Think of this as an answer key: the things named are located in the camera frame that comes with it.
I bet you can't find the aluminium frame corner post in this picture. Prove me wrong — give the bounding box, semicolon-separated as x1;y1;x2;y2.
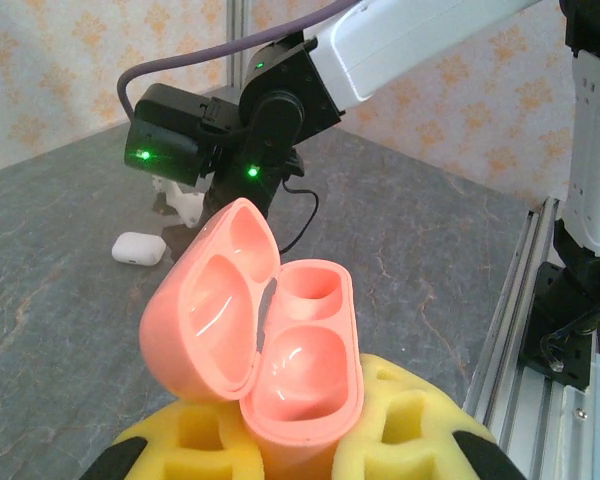
223;0;247;96

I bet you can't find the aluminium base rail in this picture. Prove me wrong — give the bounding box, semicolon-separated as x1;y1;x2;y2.
462;197;600;480

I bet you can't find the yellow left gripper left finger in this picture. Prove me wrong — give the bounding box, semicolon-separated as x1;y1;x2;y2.
79;397;267;480

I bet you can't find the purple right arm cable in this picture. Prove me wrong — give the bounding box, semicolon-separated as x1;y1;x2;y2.
116;0;364;117

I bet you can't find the thin wire bundle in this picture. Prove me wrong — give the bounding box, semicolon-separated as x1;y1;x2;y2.
539;299;600;372

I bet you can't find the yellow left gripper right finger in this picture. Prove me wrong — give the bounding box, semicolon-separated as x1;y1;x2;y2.
329;351;531;480

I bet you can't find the thin black cable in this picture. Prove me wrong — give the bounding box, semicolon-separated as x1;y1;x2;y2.
278;181;322;254

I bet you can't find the white earbud charging case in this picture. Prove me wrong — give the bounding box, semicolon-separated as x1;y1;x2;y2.
110;230;168;266

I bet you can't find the pink earbud charging case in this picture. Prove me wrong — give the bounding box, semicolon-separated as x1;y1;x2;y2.
138;197;366;480

